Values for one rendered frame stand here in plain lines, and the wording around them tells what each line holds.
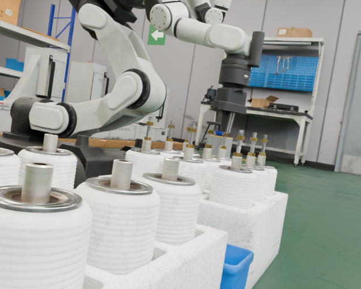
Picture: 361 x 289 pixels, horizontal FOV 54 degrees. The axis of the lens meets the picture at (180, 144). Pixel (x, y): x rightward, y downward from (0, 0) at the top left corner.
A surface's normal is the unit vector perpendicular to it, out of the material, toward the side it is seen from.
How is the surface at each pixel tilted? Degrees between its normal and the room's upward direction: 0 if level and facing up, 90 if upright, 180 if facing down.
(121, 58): 90
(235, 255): 88
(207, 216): 90
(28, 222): 58
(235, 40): 90
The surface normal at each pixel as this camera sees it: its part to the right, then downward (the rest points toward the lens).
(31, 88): 0.87, 0.16
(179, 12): 0.77, -0.04
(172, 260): 0.15, -0.99
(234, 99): 0.62, 0.14
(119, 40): -0.29, 0.38
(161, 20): -0.59, 0.36
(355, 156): -0.46, -0.02
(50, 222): 0.60, -0.42
